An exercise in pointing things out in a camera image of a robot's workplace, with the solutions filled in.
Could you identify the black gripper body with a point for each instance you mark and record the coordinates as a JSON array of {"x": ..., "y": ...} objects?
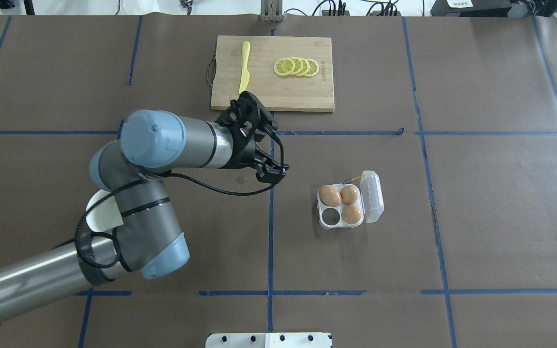
[{"x": 242, "y": 153}]

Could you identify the brown egg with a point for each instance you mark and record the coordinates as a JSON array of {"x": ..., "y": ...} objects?
[
  {"x": 330, "y": 196},
  {"x": 350, "y": 194},
  {"x": 352, "y": 214}
]

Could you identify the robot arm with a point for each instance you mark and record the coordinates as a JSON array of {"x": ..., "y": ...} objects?
[{"x": 134, "y": 227}]

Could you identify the clear plastic egg box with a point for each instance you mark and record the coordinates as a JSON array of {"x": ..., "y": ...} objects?
[{"x": 371, "y": 202}]

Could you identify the wooden cutting board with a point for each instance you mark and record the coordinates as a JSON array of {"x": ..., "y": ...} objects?
[{"x": 278, "y": 94}]

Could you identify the yellow lemon slices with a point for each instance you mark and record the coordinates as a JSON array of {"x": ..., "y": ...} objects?
[{"x": 296, "y": 67}]

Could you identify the yellow plastic knife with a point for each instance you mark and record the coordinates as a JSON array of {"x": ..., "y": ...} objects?
[{"x": 245, "y": 74}]

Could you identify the white bowl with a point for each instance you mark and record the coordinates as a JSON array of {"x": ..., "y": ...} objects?
[{"x": 104, "y": 217}]

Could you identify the aluminium frame post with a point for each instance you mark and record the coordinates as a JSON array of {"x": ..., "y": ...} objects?
[{"x": 271, "y": 11}]

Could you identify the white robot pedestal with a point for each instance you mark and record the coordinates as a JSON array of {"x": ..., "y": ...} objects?
[{"x": 270, "y": 340}]

